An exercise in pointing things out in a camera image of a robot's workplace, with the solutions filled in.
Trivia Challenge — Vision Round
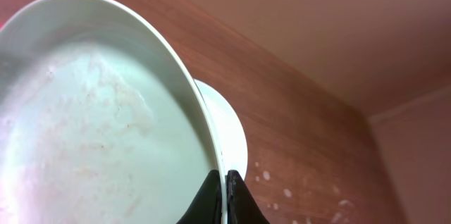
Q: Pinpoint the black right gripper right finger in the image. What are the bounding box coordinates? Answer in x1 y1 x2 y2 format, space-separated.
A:
226 170 269 224

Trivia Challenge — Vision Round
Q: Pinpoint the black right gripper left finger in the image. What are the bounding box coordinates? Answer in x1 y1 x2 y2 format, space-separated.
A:
177 170 222 224

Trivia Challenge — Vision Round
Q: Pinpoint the white plate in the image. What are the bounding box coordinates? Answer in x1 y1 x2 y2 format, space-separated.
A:
1 0 226 223
194 80 248 180

